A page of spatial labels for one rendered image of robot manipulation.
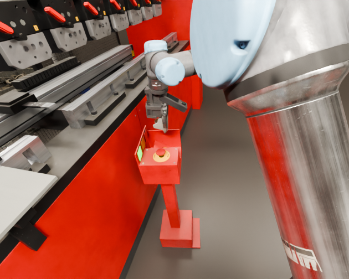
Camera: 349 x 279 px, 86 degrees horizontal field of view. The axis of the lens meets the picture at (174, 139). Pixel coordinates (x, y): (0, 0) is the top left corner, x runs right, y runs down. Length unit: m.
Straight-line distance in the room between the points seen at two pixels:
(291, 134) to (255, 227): 1.33
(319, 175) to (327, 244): 0.07
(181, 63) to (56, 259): 0.75
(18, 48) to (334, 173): 0.77
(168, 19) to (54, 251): 2.19
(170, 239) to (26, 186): 0.95
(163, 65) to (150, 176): 0.46
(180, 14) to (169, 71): 1.82
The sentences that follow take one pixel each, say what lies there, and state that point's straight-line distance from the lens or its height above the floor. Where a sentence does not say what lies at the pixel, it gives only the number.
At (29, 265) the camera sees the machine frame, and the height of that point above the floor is 0.74.
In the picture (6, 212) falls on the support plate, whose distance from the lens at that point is 0.52.
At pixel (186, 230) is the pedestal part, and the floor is 0.12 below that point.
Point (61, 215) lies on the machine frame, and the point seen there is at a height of 0.77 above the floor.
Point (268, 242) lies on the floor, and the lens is 1.48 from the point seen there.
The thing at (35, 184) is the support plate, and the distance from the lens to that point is 0.54.
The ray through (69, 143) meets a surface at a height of 0.88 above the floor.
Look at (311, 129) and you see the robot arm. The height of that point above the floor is 1.21.
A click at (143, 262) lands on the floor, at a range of 1.42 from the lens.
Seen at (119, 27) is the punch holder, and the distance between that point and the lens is 1.22.
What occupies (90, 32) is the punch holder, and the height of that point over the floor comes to 1.21.
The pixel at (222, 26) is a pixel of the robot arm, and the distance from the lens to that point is 0.19.
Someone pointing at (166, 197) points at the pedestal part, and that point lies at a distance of 1.04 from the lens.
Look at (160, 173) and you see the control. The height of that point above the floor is 0.73.
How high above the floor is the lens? 1.31
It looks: 38 degrees down
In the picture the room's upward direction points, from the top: 8 degrees counter-clockwise
